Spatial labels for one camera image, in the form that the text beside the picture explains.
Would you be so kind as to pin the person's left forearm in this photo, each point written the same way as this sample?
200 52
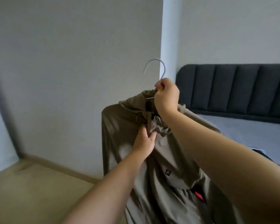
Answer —
107 193

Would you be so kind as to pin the red and navy sports jacket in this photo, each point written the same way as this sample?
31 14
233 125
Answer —
270 156

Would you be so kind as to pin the person's right forearm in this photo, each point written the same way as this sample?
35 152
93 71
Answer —
233 161

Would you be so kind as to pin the khaki zip jacket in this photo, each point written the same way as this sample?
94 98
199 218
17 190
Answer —
126 137

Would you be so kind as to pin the person's left hand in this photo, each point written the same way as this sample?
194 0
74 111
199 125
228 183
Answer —
144 141

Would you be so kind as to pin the person's right hand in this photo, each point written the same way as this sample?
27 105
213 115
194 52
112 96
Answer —
167 98

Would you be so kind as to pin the dark grey upholstered headboard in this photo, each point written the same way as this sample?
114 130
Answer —
233 88

